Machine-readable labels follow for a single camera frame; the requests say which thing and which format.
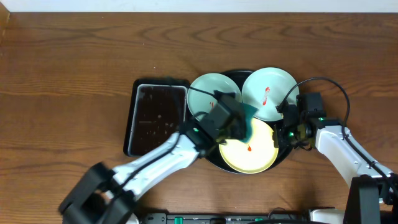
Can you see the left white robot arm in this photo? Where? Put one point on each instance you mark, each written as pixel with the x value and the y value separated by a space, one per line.
pixel 106 195

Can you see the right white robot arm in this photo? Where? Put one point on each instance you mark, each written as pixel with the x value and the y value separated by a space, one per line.
pixel 372 186

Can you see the light blue plate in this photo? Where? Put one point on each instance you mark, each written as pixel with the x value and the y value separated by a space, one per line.
pixel 265 89
pixel 200 96

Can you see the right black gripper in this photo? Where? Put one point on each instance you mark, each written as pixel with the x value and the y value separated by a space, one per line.
pixel 275 136

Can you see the black rectangular soapy water tray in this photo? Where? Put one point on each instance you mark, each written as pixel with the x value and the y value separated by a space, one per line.
pixel 158 106

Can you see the green yellow scrub sponge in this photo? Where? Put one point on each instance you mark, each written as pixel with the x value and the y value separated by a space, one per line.
pixel 249 112

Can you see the black round serving tray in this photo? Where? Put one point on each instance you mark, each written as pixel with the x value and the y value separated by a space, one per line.
pixel 239 77

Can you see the yellow plate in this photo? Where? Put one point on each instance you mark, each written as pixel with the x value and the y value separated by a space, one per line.
pixel 255 156

